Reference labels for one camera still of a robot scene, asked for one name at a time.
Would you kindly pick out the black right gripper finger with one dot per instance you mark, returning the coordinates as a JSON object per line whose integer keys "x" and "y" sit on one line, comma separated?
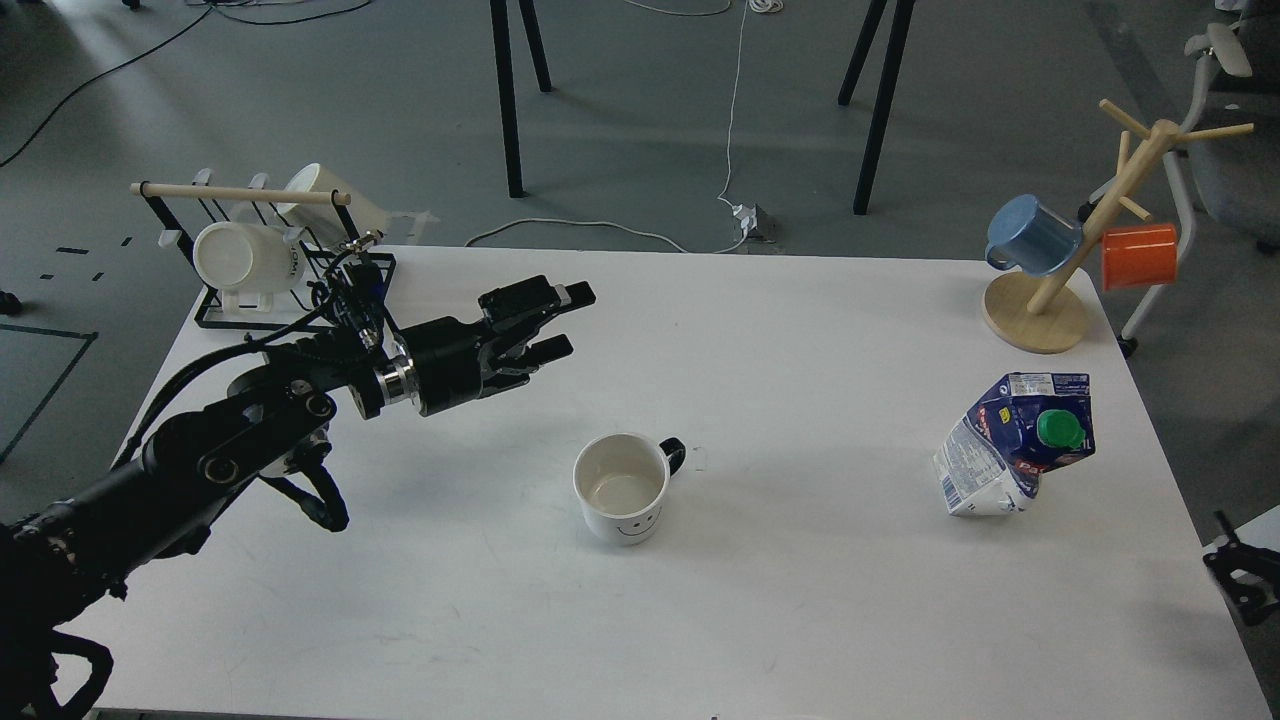
{"x": 1247, "y": 575}

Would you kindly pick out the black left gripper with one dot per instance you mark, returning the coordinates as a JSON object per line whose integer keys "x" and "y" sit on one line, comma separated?
{"x": 445, "y": 363}

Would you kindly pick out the white smiley face mug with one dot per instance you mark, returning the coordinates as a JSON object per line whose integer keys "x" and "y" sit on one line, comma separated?
{"x": 621, "y": 483}

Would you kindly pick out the blue white milk carton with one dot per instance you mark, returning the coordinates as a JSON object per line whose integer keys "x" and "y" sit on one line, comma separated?
{"x": 1024, "y": 426}

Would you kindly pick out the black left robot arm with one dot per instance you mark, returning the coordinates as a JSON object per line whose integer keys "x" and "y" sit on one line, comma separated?
{"x": 258, "y": 410}

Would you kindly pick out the white mug rear on rack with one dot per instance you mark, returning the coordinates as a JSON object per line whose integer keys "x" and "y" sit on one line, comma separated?
{"x": 323, "y": 219}

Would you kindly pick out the white mug on rack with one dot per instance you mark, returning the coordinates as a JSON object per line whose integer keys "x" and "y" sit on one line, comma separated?
{"x": 323, "y": 219}
{"x": 248, "y": 265}

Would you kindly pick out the white mug front on rack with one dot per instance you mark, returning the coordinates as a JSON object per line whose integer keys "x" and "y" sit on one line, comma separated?
{"x": 248, "y": 265}

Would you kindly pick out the black table leg left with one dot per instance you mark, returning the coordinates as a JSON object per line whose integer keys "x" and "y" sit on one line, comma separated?
{"x": 505, "y": 79}

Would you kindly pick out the black table leg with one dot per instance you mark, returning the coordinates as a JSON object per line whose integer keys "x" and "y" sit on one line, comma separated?
{"x": 894, "y": 51}
{"x": 505, "y": 79}

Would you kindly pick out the wooden mug tree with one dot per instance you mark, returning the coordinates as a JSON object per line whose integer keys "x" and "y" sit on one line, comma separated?
{"x": 1039, "y": 314}

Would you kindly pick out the orange mug on tree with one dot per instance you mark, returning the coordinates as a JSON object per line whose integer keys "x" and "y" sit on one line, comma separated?
{"x": 1139, "y": 256}

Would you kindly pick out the blue mug on tree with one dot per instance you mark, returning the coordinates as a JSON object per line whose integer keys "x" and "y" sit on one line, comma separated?
{"x": 1025, "y": 234}

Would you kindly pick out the black table leg right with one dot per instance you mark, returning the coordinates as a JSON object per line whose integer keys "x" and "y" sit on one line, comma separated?
{"x": 894, "y": 51}

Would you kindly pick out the black wire mug rack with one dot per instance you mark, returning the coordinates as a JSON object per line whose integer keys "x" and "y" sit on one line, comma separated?
{"x": 186, "y": 209}

